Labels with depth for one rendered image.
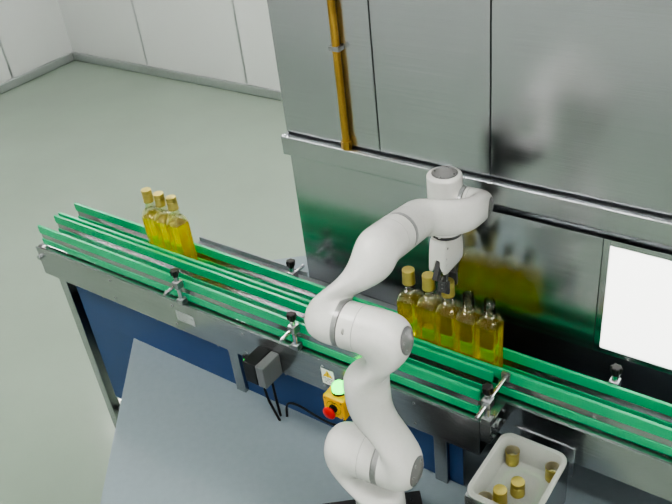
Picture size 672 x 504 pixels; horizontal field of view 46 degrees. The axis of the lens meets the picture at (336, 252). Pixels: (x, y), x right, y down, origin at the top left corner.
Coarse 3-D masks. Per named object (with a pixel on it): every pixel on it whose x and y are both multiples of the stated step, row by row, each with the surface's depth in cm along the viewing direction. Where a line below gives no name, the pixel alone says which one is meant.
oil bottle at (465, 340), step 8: (464, 312) 203; (472, 312) 203; (480, 312) 204; (456, 320) 204; (464, 320) 203; (472, 320) 202; (456, 328) 206; (464, 328) 204; (472, 328) 203; (456, 336) 208; (464, 336) 206; (472, 336) 204; (456, 344) 209; (464, 344) 207; (472, 344) 206; (464, 352) 209; (472, 352) 207
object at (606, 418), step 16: (128, 240) 275; (176, 256) 263; (224, 272) 251; (272, 288) 241; (448, 352) 210; (496, 368) 203; (496, 384) 206; (512, 384) 203; (528, 384) 199; (544, 384) 197; (528, 400) 202; (544, 400) 200; (560, 400) 196; (576, 400) 193; (592, 400) 191; (576, 416) 196; (592, 416) 193; (608, 416) 190; (624, 416) 187; (608, 432) 192; (624, 432) 189; (640, 432) 187; (656, 432) 184; (656, 448) 186
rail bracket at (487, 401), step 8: (504, 376) 201; (488, 384) 193; (488, 392) 191; (496, 392) 197; (488, 400) 194; (480, 408) 193; (488, 408) 194; (480, 416) 192; (488, 416) 197; (488, 424) 197
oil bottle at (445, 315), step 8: (440, 304) 207; (456, 304) 206; (440, 312) 207; (448, 312) 205; (456, 312) 206; (440, 320) 208; (448, 320) 206; (440, 328) 210; (448, 328) 208; (440, 336) 211; (448, 336) 209; (440, 344) 213; (448, 344) 211
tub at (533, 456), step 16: (496, 448) 198; (528, 448) 199; (544, 448) 196; (496, 464) 199; (528, 464) 201; (544, 464) 198; (560, 464) 192; (480, 480) 193; (496, 480) 198; (528, 480) 197; (544, 480) 197; (480, 496) 186; (528, 496) 194; (544, 496) 185
